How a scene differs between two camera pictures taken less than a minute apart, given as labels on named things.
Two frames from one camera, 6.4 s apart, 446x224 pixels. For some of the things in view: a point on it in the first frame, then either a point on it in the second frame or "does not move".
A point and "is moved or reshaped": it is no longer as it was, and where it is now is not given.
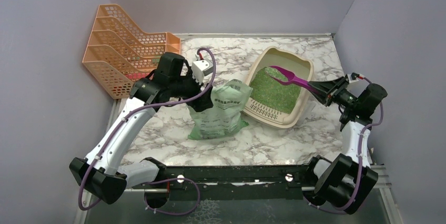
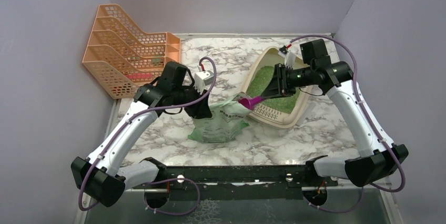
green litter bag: x=224 y=119 is moved or reshaped
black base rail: x=239 y=182 does not move
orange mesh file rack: x=120 y=53 does not move
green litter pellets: x=283 y=98 does not move
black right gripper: x=326 y=88 -> x=279 y=87
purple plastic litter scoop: x=284 y=77 is moved or reshaped
